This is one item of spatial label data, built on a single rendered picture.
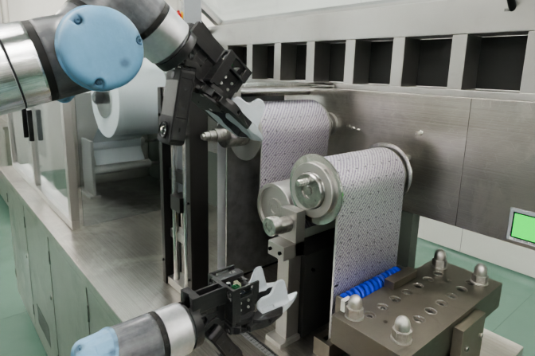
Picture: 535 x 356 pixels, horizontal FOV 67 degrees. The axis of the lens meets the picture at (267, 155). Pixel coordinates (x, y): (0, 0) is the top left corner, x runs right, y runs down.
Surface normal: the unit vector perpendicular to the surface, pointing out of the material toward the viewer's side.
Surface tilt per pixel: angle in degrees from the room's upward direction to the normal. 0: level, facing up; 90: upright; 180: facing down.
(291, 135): 92
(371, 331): 0
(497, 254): 90
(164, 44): 111
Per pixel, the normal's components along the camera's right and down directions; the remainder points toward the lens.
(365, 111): -0.76, 0.11
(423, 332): 0.03, -0.98
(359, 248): 0.65, 0.17
